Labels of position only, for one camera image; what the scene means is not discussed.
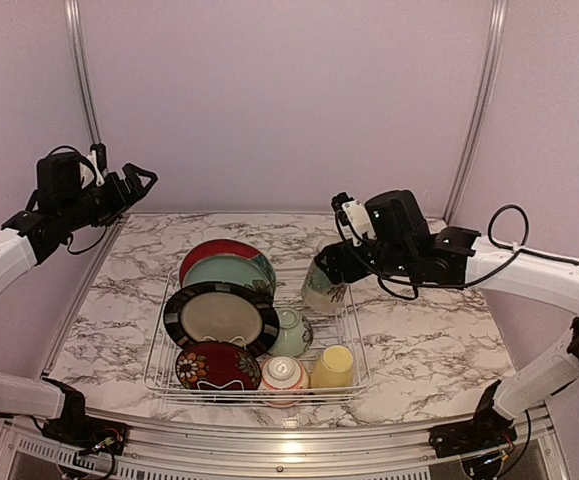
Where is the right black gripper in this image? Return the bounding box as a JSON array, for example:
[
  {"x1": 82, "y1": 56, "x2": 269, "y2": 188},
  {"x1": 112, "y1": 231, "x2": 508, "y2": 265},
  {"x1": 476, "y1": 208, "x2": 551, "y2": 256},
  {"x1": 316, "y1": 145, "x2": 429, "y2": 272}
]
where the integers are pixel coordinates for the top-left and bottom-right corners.
[{"x1": 316, "y1": 236, "x2": 416, "y2": 283}]

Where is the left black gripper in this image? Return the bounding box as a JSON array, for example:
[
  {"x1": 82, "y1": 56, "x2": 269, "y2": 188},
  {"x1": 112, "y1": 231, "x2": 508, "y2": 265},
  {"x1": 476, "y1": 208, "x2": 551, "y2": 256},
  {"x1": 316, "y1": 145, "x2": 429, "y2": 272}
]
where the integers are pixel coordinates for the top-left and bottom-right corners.
[{"x1": 59, "y1": 162, "x2": 157, "y2": 232}]

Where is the floral ceramic tumbler cup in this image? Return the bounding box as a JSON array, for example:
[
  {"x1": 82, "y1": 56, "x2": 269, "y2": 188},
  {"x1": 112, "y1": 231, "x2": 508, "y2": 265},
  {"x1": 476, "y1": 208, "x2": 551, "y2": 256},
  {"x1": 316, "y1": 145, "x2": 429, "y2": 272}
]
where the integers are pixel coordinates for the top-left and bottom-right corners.
[{"x1": 300, "y1": 260, "x2": 347, "y2": 314}]

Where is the red plate with teal flower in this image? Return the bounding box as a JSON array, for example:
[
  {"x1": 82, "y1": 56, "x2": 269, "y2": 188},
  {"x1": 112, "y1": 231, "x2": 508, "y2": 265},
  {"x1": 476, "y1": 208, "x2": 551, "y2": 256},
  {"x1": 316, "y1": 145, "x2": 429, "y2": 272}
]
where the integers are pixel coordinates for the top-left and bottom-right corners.
[{"x1": 179, "y1": 239, "x2": 276, "y2": 291}]

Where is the yellow mug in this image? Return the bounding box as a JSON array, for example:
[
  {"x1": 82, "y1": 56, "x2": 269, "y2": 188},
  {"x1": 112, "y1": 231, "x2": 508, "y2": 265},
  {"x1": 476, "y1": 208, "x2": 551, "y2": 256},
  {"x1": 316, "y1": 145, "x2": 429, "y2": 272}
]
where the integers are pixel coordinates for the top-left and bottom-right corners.
[{"x1": 310, "y1": 345, "x2": 355, "y2": 389}]

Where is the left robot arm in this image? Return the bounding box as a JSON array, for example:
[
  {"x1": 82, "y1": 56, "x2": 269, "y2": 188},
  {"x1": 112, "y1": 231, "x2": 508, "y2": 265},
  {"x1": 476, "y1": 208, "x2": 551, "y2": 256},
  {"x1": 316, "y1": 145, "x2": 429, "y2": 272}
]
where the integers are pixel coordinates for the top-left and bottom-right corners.
[{"x1": 0, "y1": 144, "x2": 158, "y2": 445}]

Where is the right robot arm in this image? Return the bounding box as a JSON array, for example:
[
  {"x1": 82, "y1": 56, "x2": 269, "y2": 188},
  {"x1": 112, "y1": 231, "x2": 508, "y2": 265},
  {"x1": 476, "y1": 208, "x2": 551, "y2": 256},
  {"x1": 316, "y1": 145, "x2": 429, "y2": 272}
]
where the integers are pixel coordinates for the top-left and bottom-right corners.
[{"x1": 314, "y1": 190, "x2": 579, "y2": 457}]

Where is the pale green ceramic bowl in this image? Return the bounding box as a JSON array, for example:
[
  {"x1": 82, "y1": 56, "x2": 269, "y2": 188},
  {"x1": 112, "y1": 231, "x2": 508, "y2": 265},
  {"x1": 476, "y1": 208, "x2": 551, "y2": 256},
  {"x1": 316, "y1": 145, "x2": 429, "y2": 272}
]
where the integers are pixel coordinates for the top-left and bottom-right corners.
[{"x1": 269, "y1": 307, "x2": 314, "y2": 357}]

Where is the light teal plate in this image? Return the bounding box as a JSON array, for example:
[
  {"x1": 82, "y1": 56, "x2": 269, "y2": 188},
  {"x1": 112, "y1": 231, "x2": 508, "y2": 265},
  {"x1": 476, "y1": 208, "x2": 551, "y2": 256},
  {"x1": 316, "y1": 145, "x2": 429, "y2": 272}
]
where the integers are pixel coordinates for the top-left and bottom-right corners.
[{"x1": 181, "y1": 255, "x2": 275, "y2": 300}]

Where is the white and pink bowl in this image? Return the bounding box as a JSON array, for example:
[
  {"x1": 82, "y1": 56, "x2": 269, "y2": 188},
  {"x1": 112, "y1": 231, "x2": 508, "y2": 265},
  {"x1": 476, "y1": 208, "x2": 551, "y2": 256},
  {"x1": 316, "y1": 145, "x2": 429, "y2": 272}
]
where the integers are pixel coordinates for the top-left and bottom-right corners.
[{"x1": 260, "y1": 356, "x2": 310, "y2": 390}]

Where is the black rimmed grey plate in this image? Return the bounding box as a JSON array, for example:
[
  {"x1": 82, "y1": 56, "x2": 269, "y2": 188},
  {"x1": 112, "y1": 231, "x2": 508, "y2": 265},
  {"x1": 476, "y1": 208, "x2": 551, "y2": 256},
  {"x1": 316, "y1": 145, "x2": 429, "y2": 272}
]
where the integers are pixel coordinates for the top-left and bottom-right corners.
[{"x1": 162, "y1": 282, "x2": 280, "y2": 357}]

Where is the dark red floral plate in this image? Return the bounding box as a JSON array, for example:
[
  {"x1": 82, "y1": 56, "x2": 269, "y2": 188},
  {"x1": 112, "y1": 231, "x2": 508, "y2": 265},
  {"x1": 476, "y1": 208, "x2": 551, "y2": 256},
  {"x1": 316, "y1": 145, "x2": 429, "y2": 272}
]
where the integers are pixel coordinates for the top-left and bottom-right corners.
[{"x1": 174, "y1": 341, "x2": 262, "y2": 391}]

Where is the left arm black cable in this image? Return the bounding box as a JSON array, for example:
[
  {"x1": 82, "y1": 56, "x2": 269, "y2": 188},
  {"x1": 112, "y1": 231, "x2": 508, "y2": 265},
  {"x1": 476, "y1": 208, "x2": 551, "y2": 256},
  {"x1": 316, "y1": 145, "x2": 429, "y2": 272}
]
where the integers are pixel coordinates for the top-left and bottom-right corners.
[{"x1": 63, "y1": 214, "x2": 120, "y2": 256}]

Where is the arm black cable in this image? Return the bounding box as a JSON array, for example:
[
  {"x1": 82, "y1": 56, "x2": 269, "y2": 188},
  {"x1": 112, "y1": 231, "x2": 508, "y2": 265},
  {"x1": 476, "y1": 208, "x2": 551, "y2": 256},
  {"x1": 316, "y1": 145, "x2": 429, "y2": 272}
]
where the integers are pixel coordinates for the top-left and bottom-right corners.
[
  {"x1": 376, "y1": 203, "x2": 579, "y2": 301},
  {"x1": 63, "y1": 214, "x2": 120, "y2": 256}
]

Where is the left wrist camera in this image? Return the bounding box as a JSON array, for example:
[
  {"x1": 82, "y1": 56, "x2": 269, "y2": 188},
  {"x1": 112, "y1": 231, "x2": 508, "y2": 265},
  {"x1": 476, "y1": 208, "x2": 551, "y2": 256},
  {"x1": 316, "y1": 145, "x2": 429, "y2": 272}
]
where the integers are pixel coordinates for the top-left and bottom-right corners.
[{"x1": 79, "y1": 143, "x2": 108, "y2": 188}]

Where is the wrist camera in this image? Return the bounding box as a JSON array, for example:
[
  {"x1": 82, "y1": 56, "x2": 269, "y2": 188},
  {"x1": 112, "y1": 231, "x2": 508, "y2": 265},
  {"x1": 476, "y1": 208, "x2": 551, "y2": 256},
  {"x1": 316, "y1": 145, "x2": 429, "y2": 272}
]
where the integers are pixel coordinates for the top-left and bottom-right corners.
[
  {"x1": 79, "y1": 143, "x2": 108, "y2": 188},
  {"x1": 331, "y1": 192, "x2": 376, "y2": 246}
]

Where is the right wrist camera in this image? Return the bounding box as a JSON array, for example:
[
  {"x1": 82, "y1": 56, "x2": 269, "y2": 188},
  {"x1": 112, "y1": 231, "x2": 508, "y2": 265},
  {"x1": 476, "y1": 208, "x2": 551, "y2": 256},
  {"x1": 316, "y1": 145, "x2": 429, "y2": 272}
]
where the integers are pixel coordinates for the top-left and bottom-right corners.
[{"x1": 331, "y1": 192, "x2": 376, "y2": 246}]

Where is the white wire dish rack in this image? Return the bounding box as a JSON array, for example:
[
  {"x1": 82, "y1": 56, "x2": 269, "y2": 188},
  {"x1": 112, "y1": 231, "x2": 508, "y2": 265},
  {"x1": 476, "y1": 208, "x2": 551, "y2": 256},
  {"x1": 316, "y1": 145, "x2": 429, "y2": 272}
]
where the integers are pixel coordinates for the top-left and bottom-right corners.
[{"x1": 143, "y1": 268, "x2": 370, "y2": 408}]

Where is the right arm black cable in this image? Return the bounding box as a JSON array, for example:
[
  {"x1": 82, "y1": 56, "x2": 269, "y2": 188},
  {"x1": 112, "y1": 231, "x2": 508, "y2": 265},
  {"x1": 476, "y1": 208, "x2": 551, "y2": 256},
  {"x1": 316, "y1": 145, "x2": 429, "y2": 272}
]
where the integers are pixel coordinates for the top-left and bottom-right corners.
[{"x1": 376, "y1": 203, "x2": 579, "y2": 301}]

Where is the left aluminium frame post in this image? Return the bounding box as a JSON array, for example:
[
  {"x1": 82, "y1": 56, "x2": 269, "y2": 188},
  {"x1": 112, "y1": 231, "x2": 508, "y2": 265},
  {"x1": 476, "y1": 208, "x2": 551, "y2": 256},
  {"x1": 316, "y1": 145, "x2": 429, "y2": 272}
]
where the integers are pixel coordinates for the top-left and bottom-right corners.
[{"x1": 64, "y1": 0, "x2": 101, "y2": 144}]

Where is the aluminium frame post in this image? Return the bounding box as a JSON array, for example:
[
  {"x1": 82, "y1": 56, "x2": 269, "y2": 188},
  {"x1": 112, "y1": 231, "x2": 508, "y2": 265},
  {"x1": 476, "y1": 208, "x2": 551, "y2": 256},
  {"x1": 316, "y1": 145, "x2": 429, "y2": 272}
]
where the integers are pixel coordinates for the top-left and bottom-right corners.
[
  {"x1": 64, "y1": 0, "x2": 101, "y2": 144},
  {"x1": 442, "y1": 0, "x2": 509, "y2": 224}
]

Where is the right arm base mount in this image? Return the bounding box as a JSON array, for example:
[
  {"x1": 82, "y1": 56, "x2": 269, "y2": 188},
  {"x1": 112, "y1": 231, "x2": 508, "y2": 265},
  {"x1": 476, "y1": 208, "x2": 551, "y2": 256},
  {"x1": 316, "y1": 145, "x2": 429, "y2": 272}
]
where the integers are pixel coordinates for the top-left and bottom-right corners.
[{"x1": 429, "y1": 418, "x2": 517, "y2": 458}]

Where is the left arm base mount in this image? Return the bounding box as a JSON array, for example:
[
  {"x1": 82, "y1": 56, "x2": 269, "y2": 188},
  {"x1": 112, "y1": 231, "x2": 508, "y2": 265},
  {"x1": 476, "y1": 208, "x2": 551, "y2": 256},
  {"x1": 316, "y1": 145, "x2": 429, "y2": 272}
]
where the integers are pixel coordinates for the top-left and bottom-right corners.
[{"x1": 41, "y1": 415, "x2": 128, "y2": 456}]

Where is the aluminium front frame rail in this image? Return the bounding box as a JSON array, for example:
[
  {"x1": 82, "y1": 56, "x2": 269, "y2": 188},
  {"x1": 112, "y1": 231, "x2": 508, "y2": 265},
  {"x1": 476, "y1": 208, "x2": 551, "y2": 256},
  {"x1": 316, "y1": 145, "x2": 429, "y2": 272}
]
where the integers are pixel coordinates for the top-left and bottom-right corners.
[{"x1": 0, "y1": 407, "x2": 570, "y2": 479}]

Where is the right aluminium frame post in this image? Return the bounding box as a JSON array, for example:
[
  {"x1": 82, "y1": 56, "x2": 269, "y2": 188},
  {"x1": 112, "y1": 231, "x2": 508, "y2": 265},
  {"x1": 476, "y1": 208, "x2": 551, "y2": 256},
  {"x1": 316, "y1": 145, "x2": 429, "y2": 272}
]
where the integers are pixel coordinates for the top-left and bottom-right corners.
[{"x1": 442, "y1": 0, "x2": 509, "y2": 224}]

